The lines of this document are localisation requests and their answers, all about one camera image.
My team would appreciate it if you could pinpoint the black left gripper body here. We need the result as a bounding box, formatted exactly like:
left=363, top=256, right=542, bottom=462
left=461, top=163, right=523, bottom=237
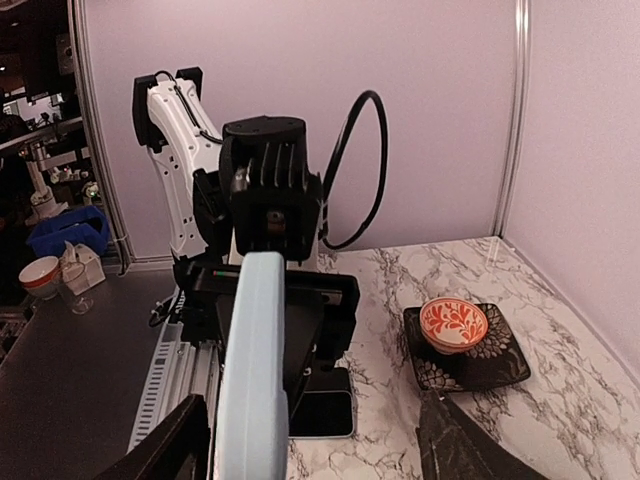
left=192, top=116, right=359, bottom=365

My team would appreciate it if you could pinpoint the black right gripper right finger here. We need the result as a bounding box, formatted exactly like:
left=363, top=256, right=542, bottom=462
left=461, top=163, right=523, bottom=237
left=416, top=390, right=544, bottom=479

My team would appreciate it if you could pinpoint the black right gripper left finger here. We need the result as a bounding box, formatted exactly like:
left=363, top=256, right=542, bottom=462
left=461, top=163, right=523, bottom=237
left=95, top=394, right=210, bottom=480

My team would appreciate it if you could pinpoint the light blue phone case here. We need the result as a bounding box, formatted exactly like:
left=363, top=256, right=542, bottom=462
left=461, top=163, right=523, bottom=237
left=214, top=252, right=289, bottom=479

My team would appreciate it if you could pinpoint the black phone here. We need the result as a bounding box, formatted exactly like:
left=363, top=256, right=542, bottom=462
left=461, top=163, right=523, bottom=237
left=289, top=367, right=356, bottom=440

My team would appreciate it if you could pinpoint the black square floral plate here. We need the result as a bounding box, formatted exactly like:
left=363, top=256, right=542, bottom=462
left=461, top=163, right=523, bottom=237
left=403, top=303, right=531, bottom=392

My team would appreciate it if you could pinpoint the red white patterned bowl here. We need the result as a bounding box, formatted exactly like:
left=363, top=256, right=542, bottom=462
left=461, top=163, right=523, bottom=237
left=419, top=297, right=489, bottom=355

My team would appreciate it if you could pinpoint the blue plastic bin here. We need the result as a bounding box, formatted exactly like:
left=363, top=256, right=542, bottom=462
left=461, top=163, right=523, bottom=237
left=26, top=205, right=110, bottom=257

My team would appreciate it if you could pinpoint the clear drinking glass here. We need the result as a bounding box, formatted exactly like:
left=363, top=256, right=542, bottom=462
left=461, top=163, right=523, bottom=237
left=57, top=262, right=93, bottom=315

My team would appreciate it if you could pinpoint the white red-rimmed bowl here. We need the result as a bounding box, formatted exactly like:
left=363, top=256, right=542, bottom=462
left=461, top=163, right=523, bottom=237
left=18, top=256, right=60, bottom=300

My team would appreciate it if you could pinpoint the front aluminium rail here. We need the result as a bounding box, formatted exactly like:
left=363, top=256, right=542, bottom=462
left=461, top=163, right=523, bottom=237
left=128, top=291, right=220, bottom=450

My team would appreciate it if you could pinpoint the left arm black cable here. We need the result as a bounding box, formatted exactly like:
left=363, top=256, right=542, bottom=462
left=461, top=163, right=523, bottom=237
left=319, top=89, right=390, bottom=251

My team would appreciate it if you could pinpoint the left aluminium frame post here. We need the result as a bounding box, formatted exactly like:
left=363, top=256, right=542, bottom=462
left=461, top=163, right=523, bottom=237
left=492, top=0, right=532, bottom=238

